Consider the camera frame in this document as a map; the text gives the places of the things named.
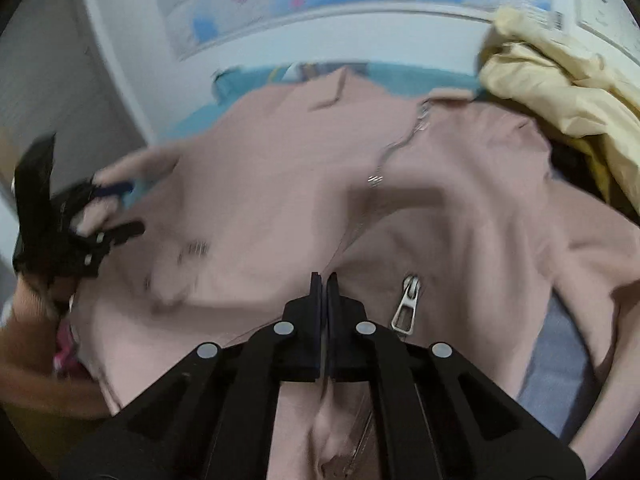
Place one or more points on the cream yellow garment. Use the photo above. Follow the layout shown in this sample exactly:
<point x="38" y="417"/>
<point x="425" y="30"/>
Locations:
<point x="540" y="90"/>

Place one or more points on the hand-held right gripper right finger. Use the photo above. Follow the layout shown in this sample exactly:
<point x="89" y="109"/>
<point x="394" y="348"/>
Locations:
<point x="334" y="312"/>

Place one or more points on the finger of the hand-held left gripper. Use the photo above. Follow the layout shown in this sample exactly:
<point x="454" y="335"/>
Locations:
<point x="117" y="235"/>
<point x="114" y="189"/>

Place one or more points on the person's left forearm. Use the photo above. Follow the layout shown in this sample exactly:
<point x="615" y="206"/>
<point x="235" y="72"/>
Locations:
<point x="35" y="360"/>

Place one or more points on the white wall socket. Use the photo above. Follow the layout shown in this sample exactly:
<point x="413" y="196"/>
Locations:
<point x="595" y="5"/>

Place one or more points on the grey wooden door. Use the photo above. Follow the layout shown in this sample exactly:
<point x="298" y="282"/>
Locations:
<point x="55" y="75"/>

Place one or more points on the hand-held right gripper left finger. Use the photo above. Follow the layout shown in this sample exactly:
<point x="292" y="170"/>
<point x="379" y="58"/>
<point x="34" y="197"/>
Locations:
<point x="315" y="312"/>

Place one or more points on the pink zip jacket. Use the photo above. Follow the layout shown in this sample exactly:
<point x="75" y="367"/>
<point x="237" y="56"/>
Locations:
<point x="280" y="185"/>

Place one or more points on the grey blanket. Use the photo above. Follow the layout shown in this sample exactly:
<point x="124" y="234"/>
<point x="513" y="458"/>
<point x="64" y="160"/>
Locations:
<point x="555" y="370"/>

